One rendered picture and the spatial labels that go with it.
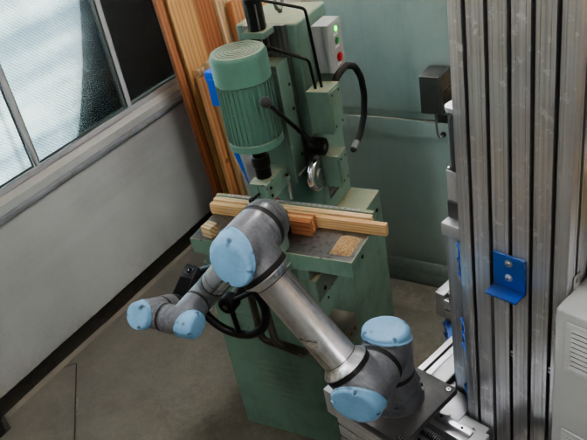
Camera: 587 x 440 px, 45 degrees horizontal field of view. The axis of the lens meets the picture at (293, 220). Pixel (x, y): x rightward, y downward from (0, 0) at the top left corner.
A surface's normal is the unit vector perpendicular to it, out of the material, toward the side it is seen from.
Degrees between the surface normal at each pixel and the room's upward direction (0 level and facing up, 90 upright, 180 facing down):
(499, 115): 90
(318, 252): 0
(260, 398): 90
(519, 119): 90
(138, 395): 0
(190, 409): 0
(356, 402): 96
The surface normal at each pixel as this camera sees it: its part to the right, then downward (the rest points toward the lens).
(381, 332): -0.11, -0.89
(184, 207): 0.84, 0.15
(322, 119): -0.44, 0.54
